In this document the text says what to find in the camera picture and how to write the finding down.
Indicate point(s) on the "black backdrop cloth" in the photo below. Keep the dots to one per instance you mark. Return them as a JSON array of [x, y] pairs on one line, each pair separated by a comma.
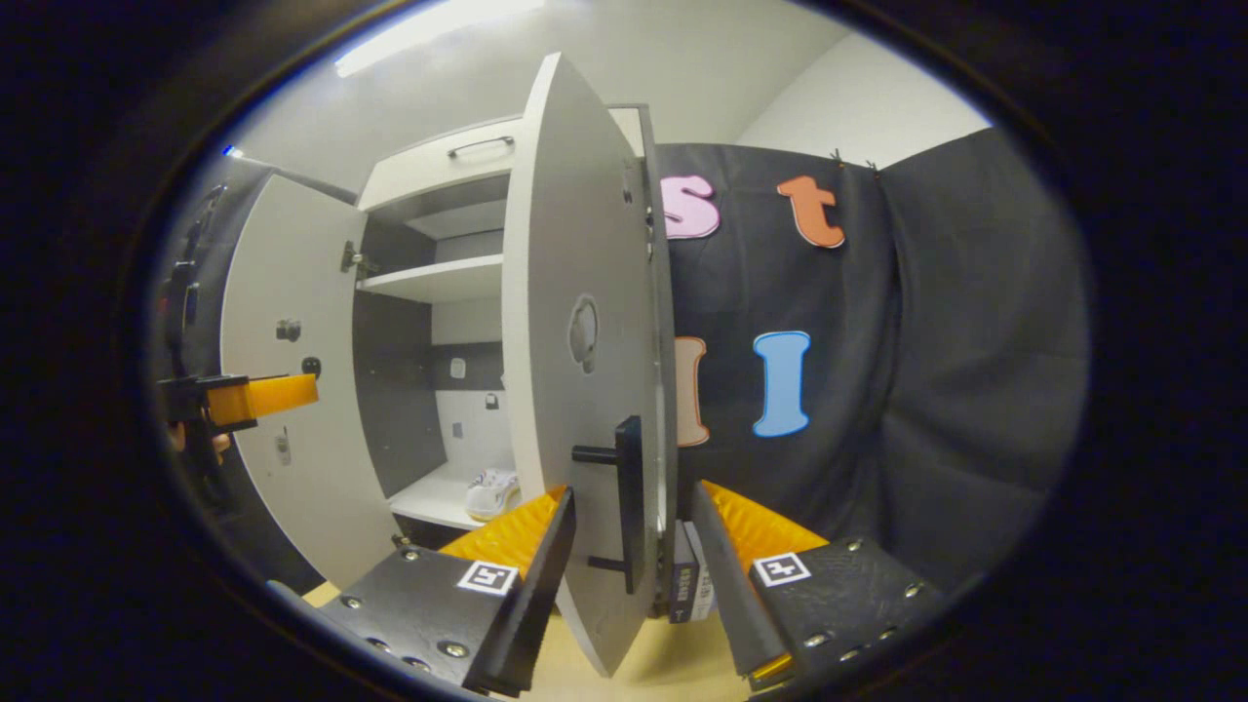
[[926, 370]]

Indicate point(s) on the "white shoe cabinet door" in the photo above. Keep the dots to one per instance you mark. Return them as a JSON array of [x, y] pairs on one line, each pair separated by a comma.
[[292, 468], [575, 224]]

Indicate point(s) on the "white canvas shoe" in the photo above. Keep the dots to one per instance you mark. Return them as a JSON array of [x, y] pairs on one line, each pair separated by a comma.
[[490, 495]]

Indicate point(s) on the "white shoe cabinet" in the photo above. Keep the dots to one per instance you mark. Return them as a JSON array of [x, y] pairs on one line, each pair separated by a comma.
[[439, 278]]

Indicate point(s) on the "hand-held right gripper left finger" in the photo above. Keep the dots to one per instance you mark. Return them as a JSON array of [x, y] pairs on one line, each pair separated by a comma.
[[536, 595]]

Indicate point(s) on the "dark blue cardboard box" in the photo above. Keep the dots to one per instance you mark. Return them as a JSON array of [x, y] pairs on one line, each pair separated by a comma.
[[694, 580]]

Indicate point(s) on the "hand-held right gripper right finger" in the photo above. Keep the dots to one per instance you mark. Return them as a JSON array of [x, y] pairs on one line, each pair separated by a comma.
[[731, 595]]

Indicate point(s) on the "white cabinet drawer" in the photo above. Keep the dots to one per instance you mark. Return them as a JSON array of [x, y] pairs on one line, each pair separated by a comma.
[[429, 171]]

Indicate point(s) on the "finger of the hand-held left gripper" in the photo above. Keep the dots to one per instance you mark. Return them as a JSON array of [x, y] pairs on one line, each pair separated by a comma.
[[273, 395]]

